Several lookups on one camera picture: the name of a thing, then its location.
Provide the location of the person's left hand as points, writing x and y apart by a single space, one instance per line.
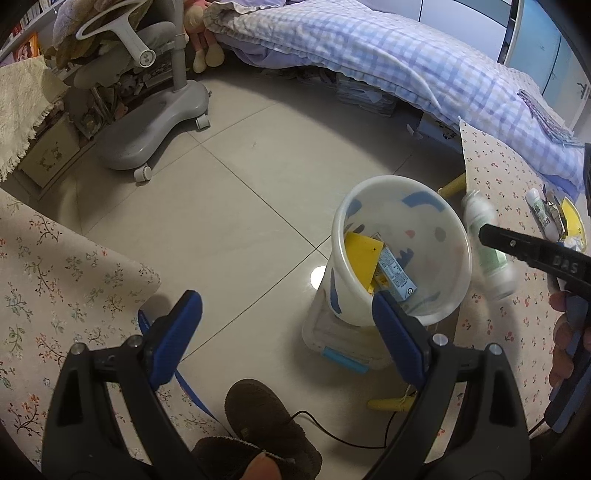
262 467

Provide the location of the yellow packet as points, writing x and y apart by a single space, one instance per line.
572 217

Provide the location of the clear plastic storage box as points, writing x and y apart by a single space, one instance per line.
337 341

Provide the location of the silver foil wrapper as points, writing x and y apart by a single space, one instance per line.
556 214

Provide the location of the yellow card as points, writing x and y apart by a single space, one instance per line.
362 258

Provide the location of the blue printed carton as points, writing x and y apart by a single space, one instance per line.
396 274

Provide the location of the striped folded cloth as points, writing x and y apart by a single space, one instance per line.
547 115

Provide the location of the cream fringed towel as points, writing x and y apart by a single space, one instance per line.
21 106

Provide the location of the white tube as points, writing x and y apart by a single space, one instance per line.
538 210

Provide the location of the yellow table leg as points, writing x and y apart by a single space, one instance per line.
390 404
453 185

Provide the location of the plush doll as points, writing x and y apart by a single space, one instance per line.
205 41

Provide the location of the brown fuzzy slipper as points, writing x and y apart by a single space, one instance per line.
268 415

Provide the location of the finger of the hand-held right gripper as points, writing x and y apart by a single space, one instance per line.
512 244

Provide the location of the blue and white wardrobe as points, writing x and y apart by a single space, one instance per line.
531 27

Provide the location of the plaid blue bed blanket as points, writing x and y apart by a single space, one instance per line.
378 50

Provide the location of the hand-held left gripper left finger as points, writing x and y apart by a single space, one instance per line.
179 333

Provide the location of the cream flower-print box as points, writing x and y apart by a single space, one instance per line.
51 150

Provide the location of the grey swivel chair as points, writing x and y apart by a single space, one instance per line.
147 106

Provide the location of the bookshelf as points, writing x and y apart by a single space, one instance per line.
23 23

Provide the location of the white plastic bucket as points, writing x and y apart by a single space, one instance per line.
429 221

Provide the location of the white plastic bottle green label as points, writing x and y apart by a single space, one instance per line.
489 249

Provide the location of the white cardboard box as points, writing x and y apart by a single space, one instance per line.
436 129

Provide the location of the stack of books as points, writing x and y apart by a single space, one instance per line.
364 94

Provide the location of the floral tablecloth with brown twigs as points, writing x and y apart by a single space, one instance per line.
55 286

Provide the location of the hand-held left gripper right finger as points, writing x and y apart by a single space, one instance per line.
398 342

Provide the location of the person's right hand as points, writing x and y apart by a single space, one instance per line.
564 341

